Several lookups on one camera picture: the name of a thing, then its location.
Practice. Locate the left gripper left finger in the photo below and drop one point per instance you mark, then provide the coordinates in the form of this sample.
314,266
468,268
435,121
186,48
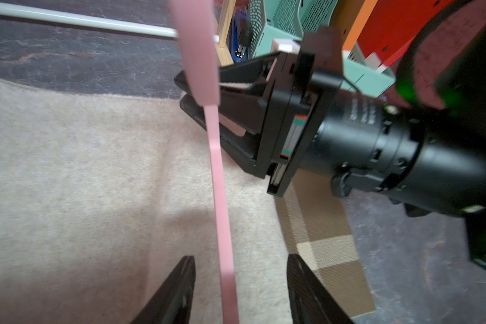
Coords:
173,301

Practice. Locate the wooden clothes rack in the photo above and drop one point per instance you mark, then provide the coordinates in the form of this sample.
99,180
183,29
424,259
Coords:
105,24

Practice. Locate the pink plastic hanger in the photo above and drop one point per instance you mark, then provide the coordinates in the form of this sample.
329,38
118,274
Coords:
196,31

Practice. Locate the beige wool scarf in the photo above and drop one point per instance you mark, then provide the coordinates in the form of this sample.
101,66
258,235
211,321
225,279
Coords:
100,197

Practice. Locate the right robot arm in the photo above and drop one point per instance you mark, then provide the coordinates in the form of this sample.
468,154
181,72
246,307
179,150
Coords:
427,159

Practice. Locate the red folder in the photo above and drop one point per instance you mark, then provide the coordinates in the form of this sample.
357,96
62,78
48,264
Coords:
391,28

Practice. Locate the orange folder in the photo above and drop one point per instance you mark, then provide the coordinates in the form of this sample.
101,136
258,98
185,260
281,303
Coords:
350,17

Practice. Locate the black blue remote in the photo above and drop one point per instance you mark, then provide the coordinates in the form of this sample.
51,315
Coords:
241,35

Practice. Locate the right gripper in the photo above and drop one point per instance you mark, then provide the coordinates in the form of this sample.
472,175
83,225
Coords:
304,85

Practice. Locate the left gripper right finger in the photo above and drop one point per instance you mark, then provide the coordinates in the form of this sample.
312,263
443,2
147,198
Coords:
310,302

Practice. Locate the brown plaid scarf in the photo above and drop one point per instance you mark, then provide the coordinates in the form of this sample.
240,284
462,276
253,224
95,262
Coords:
315,226

